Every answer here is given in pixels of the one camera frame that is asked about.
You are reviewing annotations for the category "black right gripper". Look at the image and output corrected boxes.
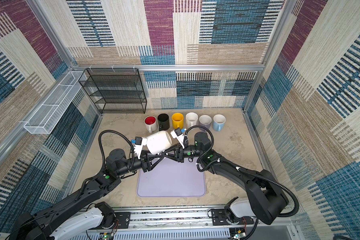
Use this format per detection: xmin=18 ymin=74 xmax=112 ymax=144
xmin=161 ymin=142 xmax=203 ymax=164

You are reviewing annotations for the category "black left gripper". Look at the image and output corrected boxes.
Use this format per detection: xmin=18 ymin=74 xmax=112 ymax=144
xmin=115 ymin=150 xmax=163 ymax=179

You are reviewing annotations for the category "cream upside-down mug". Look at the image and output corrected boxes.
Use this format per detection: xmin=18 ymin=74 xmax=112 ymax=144
xmin=146 ymin=131 xmax=172 ymax=155

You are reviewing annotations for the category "yellow ceramic mug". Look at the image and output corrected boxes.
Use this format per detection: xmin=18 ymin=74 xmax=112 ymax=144
xmin=172 ymin=113 xmax=184 ymax=129

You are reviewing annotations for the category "black ceramic mug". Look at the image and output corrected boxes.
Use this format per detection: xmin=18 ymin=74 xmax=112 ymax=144
xmin=157 ymin=114 xmax=170 ymax=131

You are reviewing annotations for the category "white upside-down mug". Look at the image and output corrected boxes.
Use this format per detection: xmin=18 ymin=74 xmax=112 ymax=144
xmin=144 ymin=116 xmax=158 ymax=133

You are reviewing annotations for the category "white faceted ceramic mug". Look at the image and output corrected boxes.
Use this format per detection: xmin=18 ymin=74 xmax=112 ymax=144
xmin=186 ymin=112 xmax=199 ymax=129

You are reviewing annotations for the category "lavender ceramic mug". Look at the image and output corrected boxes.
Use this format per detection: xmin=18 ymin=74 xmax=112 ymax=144
xmin=199 ymin=115 xmax=212 ymax=129

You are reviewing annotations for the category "light blue ceramic mug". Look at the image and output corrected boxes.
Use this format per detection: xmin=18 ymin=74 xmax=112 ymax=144
xmin=213 ymin=114 xmax=226 ymax=132

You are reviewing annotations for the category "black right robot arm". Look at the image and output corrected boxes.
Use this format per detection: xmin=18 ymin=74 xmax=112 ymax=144
xmin=160 ymin=126 xmax=300 ymax=225

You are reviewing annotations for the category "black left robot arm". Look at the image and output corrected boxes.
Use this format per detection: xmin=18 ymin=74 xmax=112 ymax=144
xmin=7 ymin=131 xmax=172 ymax=240

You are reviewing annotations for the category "lavender silicone mat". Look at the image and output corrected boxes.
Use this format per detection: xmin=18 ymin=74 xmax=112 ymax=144
xmin=137 ymin=158 xmax=207 ymax=198

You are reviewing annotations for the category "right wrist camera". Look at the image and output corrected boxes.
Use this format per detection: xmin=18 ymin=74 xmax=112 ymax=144
xmin=171 ymin=128 xmax=186 ymax=149

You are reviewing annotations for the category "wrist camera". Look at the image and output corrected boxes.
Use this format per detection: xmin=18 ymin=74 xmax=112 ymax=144
xmin=131 ymin=137 xmax=147 ymax=159
xmin=171 ymin=128 xmax=186 ymax=149

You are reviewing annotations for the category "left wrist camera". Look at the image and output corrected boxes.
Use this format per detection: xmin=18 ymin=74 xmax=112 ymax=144
xmin=131 ymin=137 xmax=147 ymax=159

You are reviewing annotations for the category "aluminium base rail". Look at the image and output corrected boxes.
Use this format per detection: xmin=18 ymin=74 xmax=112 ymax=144
xmin=47 ymin=203 xmax=298 ymax=240

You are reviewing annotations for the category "black mesh wire shelf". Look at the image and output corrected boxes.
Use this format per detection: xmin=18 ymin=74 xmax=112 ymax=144
xmin=79 ymin=68 xmax=147 ymax=114

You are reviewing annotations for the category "white wire wall basket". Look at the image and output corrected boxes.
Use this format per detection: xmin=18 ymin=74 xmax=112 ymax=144
xmin=24 ymin=71 xmax=83 ymax=135

